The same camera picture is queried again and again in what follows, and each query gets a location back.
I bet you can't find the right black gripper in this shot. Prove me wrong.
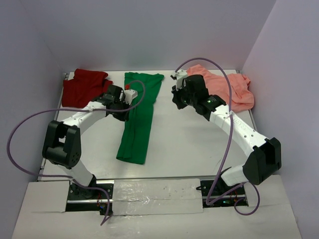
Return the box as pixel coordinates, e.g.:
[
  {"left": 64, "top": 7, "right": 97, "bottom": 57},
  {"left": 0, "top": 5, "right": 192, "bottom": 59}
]
[{"left": 172, "top": 81, "right": 197, "bottom": 110}]

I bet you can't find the green t shirt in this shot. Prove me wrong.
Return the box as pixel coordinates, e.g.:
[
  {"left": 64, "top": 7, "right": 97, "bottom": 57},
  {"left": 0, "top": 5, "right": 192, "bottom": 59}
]
[{"left": 116, "top": 72, "right": 164, "bottom": 165}]

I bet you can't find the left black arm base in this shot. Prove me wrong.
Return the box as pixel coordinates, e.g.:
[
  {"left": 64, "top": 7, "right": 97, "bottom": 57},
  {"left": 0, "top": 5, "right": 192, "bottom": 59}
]
[{"left": 65, "top": 176, "right": 114, "bottom": 216}]

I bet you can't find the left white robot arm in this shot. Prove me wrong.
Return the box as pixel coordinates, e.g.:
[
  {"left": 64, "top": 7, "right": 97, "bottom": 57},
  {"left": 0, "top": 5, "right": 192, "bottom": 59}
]
[{"left": 42, "top": 85, "right": 138, "bottom": 199}]

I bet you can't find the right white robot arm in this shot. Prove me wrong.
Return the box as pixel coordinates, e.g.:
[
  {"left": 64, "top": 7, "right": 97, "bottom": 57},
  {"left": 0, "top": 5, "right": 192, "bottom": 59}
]
[{"left": 171, "top": 73, "right": 282, "bottom": 195}]

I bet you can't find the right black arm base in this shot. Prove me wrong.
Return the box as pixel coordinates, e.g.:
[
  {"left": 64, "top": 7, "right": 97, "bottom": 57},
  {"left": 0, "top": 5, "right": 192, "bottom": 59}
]
[{"left": 196, "top": 179, "right": 248, "bottom": 208}]

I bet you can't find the red t shirt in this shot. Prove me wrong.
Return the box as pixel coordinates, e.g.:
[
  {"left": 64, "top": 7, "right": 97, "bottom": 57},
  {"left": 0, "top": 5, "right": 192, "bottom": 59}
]
[{"left": 61, "top": 69, "right": 113, "bottom": 109}]

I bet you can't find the salmon pink t shirt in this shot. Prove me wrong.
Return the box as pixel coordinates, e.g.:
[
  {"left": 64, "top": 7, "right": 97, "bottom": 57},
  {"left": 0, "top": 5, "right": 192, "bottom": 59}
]
[{"left": 187, "top": 64, "right": 255, "bottom": 113}]

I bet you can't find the silver tape sheet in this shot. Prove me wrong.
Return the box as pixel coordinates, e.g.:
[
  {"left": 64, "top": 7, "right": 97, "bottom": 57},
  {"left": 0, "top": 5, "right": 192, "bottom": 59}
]
[{"left": 112, "top": 179, "right": 203, "bottom": 216}]

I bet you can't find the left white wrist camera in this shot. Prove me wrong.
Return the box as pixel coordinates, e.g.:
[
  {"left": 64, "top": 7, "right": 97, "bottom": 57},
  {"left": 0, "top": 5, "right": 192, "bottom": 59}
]
[{"left": 124, "top": 84, "right": 138, "bottom": 105}]

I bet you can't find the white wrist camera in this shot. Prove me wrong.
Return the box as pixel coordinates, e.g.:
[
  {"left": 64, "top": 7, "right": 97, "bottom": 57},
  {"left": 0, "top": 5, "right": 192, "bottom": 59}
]
[
  {"left": 170, "top": 69, "right": 188, "bottom": 91},
  {"left": 124, "top": 84, "right": 138, "bottom": 105}
]

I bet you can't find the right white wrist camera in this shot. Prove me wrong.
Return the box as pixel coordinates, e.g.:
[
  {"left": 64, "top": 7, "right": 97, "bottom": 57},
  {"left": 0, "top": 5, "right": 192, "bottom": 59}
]
[{"left": 170, "top": 69, "right": 188, "bottom": 91}]

